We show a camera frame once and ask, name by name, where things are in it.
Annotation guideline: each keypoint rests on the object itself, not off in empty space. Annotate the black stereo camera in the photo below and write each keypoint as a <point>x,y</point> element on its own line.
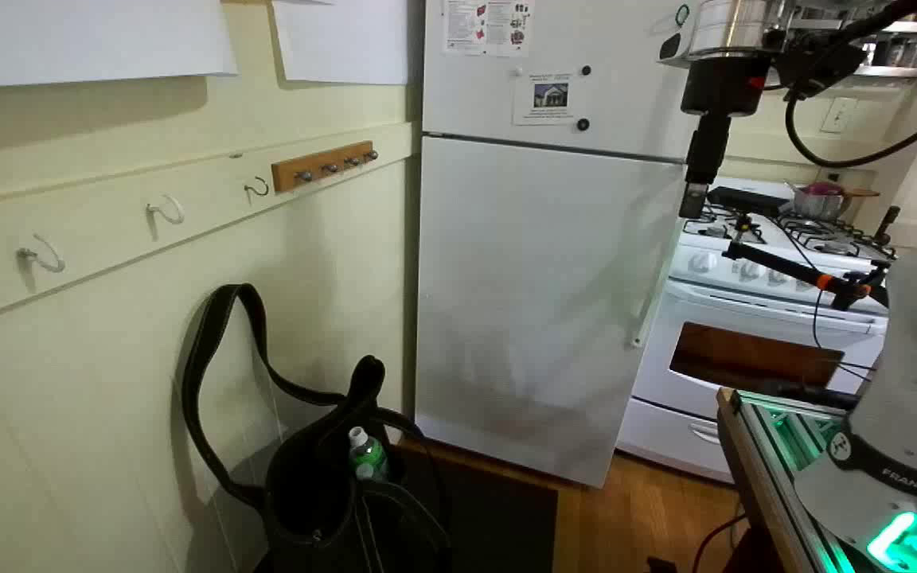
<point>745,199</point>

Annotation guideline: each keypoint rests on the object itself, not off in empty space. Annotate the round black fridge magnet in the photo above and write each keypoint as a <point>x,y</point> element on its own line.
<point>584,70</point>
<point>584,126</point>

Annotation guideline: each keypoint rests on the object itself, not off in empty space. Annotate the metal spice shelf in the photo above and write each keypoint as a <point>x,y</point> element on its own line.
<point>906,48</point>

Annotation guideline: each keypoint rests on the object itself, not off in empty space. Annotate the red cooking pot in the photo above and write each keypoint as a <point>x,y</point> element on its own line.
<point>822,199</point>

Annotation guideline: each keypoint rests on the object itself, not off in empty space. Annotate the robot base table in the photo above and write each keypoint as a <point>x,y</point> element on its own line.
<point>773,479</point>

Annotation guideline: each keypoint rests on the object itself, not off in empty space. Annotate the dark low cabinet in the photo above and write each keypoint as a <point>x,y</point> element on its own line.
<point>510,520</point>

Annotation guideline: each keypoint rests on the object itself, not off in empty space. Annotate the loop shaped fridge magnet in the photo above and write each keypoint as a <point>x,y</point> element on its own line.
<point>682,12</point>

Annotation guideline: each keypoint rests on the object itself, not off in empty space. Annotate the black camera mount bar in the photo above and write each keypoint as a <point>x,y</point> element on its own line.
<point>786,269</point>

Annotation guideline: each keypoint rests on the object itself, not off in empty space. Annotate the black shoulder bag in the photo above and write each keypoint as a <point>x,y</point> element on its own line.
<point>310,497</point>

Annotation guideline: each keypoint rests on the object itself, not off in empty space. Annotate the small white wall paper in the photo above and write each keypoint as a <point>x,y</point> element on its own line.
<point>341,37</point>

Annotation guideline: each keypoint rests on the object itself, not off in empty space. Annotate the large white wall paper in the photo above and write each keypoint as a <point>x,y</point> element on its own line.
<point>78,37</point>

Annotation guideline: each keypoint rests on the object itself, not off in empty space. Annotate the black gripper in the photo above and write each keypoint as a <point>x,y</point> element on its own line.
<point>720,86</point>

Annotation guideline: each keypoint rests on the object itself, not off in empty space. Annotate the photo fridge magnet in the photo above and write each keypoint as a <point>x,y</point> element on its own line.
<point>551,93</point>

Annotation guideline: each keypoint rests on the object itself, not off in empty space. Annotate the white refrigerator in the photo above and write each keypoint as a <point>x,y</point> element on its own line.
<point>522,297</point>

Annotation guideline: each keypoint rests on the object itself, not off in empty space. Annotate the printed sheet on refrigerator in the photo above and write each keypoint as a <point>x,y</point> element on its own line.
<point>489,22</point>

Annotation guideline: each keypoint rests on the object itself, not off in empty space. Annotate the white light switch plate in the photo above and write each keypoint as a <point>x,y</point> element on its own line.
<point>837,116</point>

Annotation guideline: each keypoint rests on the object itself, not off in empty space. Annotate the wooden key hook rack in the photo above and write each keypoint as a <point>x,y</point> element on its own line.
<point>318,165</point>

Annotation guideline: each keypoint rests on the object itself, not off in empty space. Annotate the white stove with oven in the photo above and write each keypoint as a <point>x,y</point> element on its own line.
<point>745,307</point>

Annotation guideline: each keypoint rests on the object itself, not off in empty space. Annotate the green plastic bottle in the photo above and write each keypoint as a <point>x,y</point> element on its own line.
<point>366,455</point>

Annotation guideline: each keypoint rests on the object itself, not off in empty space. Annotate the metal wall hook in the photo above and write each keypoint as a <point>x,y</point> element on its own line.
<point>260,190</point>
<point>168,211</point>
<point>45,257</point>

